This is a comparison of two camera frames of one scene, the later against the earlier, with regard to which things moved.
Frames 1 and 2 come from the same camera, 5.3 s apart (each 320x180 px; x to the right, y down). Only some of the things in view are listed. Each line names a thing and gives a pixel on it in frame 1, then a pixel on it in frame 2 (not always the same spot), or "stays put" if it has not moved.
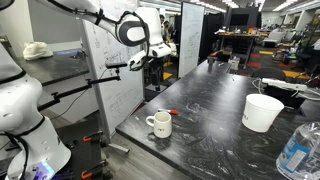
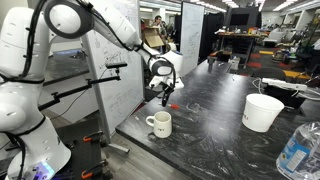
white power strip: [283, 84] stays put
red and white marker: [171, 111] -> [175, 106]
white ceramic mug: [162, 124] stays put
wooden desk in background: [240, 34] stays put
